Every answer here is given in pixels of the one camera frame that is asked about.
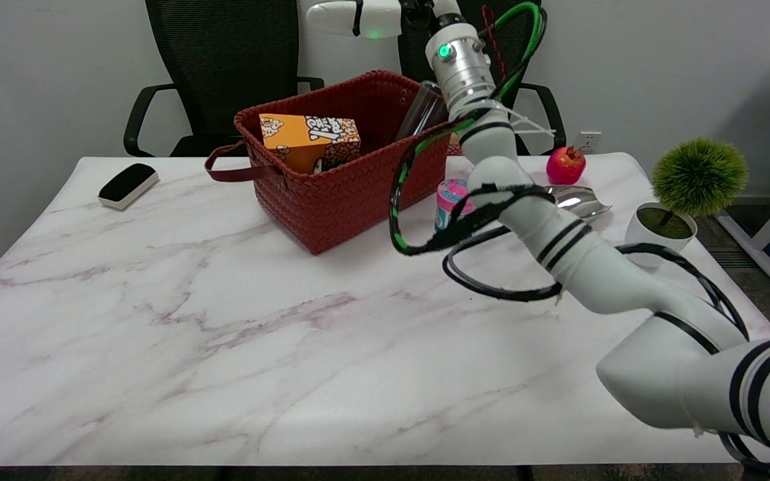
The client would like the brown woven storage basket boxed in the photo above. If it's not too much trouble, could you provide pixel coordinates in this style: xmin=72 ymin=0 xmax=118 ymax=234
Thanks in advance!
xmin=204 ymin=70 xmax=457 ymax=256

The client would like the black white board eraser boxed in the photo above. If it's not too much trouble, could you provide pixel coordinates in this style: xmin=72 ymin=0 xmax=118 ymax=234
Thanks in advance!
xmin=98 ymin=163 xmax=160 ymax=210

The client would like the orange popcorn box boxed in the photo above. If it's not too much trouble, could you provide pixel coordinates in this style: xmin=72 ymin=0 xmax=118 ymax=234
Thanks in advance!
xmin=259 ymin=114 xmax=362 ymax=176

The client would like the green ball plant white pot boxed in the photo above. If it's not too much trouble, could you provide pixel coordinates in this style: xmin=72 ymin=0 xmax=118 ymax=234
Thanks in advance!
xmin=624 ymin=137 xmax=749 ymax=269

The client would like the thin red wire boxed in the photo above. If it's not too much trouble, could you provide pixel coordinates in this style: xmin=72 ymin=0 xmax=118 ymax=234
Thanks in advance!
xmin=481 ymin=5 xmax=507 ymax=84

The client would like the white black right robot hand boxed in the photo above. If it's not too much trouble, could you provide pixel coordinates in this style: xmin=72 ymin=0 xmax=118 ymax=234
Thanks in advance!
xmin=305 ymin=0 xmax=436 ymax=39

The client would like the black mesh office chair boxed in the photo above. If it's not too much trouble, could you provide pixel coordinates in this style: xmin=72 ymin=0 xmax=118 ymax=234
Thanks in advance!
xmin=397 ymin=0 xmax=567 ymax=156
xmin=123 ymin=0 xmax=325 ymax=158

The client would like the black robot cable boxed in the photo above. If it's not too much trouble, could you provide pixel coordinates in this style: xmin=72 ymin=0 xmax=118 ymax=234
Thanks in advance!
xmin=441 ymin=226 xmax=770 ymax=481

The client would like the green black braided cable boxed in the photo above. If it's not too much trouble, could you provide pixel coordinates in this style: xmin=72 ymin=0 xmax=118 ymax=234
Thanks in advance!
xmin=388 ymin=0 xmax=557 ymax=258

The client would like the black transparent water bottle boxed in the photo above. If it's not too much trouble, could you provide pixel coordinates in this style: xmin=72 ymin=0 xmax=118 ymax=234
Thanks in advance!
xmin=395 ymin=80 xmax=450 ymax=142

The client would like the silver metal bowl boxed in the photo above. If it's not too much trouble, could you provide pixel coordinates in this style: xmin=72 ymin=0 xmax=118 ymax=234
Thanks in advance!
xmin=545 ymin=185 xmax=612 ymax=222

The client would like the red pomegranate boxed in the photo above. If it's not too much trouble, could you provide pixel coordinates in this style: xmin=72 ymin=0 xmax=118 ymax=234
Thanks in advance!
xmin=545 ymin=146 xmax=587 ymax=186

